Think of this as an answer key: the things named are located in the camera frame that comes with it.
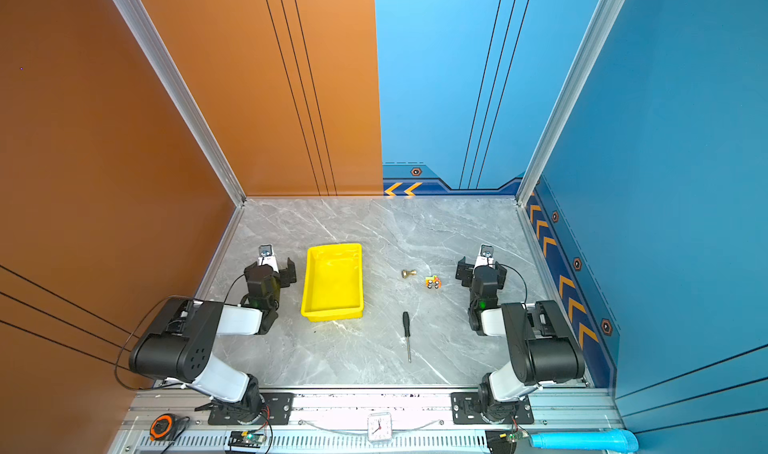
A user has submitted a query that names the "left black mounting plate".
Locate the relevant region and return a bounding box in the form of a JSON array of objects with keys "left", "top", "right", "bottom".
[{"left": 208, "top": 392, "right": 295, "bottom": 427}]

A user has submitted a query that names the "black handled screwdriver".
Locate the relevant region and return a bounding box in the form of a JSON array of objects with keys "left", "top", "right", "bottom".
[{"left": 402, "top": 311, "right": 412, "bottom": 363}]

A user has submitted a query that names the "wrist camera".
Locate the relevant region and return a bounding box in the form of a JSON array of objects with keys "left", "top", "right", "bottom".
[
  {"left": 474, "top": 245, "right": 495, "bottom": 268},
  {"left": 257, "top": 244, "right": 279, "bottom": 272}
]

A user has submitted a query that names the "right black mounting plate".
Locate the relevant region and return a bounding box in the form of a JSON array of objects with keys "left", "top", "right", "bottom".
[{"left": 450, "top": 392, "right": 535, "bottom": 425}]

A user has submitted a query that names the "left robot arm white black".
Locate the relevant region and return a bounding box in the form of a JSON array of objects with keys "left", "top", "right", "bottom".
[{"left": 128, "top": 247, "right": 297, "bottom": 425}]

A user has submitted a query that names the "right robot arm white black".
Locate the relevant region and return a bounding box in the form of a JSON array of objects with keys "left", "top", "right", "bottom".
[{"left": 455, "top": 255, "right": 586, "bottom": 424}]

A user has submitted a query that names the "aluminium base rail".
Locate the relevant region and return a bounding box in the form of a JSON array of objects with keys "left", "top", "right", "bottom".
[{"left": 109, "top": 386, "right": 624, "bottom": 453}]

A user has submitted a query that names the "green circuit board left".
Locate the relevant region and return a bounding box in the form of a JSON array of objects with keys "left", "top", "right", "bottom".
[{"left": 225, "top": 430, "right": 268, "bottom": 453}]

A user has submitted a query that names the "small orange yellow toy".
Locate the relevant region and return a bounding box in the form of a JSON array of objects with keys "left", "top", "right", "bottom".
[{"left": 425, "top": 276, "right": 442, "bottom": 289}]

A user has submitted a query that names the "cyan plastic pipe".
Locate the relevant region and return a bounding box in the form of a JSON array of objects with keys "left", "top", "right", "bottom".
[{"left": 529, "top": 429, "right": 639, "bottom": 453}]

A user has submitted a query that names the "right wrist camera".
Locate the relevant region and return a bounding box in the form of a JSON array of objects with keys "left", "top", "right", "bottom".
[{"left": 474, "top": 245, "right": 495, "bottom": 268}]

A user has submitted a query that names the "small white clock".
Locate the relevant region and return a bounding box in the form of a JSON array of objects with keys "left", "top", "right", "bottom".
[{"left": 367, "top": 412, "right": 393, "bottom": 443}]

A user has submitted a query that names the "yellow plastic bin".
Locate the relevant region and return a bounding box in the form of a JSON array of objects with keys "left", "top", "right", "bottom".
[{"left": 301, "top": 243, "right": 364, "bottom": 323}]

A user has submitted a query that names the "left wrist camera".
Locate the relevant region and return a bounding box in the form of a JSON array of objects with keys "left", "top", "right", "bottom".
[{"left": 257, "top": 244, "right": 279, "bottom": 272}]

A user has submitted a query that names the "black mounting plate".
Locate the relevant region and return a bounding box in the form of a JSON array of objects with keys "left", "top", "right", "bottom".
[
  {"left": 450, "top": 392, "right": 535, "bottom": 425},
  {"left": 208, "top": 392, "right": 295, "bottom": 427}
]

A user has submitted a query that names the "orange black tape measure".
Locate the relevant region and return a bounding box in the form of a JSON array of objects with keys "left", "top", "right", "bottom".
[{"left": 149, "top": 413, "right": 178, "bottom": 442}]

